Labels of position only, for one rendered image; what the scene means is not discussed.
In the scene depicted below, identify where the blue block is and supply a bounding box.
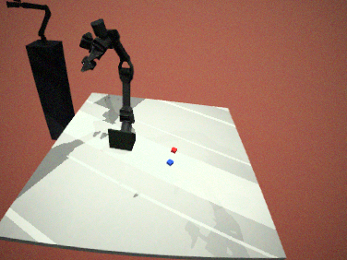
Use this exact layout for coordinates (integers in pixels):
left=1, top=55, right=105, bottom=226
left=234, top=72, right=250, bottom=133
left=166, top=159, right=174, bottom=167

